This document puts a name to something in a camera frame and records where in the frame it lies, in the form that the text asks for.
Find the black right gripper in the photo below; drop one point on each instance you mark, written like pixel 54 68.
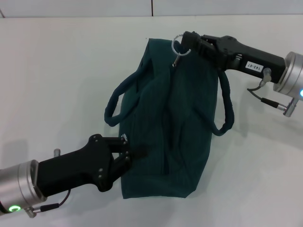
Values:
pixel 251 59

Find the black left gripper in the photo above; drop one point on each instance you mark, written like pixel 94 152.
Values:
pixel 78 168

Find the dark teal insulated lunch bag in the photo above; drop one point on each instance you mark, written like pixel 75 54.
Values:
pixel 165 118

